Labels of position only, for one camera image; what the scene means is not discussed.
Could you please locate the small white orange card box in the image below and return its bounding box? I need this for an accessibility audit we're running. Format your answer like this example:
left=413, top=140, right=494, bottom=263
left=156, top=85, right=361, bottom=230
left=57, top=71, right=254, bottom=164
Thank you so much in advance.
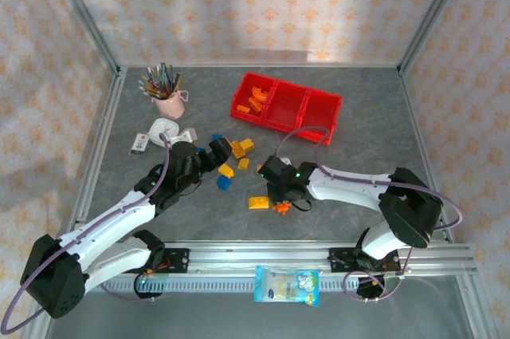
left=129, top=132, right=152, bottom=156

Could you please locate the white square clock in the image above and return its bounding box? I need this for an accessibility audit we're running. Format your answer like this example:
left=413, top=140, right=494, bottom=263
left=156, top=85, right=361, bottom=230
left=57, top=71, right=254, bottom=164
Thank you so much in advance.
left=148, top=117, right=181, bottom=144

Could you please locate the pink metal cup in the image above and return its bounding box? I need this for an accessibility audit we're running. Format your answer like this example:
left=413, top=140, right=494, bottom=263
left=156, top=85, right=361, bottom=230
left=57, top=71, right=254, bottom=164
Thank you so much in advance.
left=153, top=89, right=190, bottom=120

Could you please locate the blue white snack packet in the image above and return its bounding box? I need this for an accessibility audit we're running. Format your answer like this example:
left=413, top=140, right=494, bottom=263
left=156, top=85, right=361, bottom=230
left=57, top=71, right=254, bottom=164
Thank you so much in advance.
left=253, top=266, right=321, bottom=308

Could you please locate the bunch of coloured pencils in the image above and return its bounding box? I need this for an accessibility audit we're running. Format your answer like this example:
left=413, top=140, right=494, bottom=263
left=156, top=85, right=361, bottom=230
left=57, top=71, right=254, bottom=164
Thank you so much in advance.
left=137, top=61, right=184, bottom=100

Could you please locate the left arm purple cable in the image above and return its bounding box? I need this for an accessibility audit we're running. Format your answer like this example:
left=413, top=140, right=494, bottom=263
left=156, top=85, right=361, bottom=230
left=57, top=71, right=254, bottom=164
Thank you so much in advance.
left=0, top=133, right=171, bottom=334

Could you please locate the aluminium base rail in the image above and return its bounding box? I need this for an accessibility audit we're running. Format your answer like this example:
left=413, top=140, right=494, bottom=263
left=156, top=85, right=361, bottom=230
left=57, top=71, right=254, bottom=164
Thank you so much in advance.
left=41, top=241, right=478, bottom=277

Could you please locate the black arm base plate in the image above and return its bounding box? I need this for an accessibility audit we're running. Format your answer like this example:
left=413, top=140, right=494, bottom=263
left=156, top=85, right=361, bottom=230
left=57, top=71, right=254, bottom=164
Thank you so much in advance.
left=328, top=246, right=402, bottom=274
left=149, top=248, right=190, bottom=275

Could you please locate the aluminium side rail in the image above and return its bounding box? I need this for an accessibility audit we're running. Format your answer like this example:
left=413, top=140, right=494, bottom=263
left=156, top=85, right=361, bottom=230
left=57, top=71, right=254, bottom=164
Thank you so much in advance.
left=398, top=69, right=455, bottom=244
left=65, top=66, right=128, bottom=244

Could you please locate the aluminium rear rail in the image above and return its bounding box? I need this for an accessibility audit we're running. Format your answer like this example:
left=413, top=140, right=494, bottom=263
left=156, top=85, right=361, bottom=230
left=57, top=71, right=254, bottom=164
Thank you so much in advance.
left=119, top=61, right=402, bottom=69

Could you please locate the grey slotted cable duct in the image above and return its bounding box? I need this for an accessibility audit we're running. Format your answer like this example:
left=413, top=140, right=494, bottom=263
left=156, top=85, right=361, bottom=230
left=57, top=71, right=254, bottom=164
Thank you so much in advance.
left=97, top=276, right=362, bottom=295

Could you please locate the aluminium frame post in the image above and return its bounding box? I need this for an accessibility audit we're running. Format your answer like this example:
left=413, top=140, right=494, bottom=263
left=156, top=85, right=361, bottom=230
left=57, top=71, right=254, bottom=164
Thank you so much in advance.
left=397, top=0, right=475, bottom=77
left=41, top=0, right=123, bottom=77

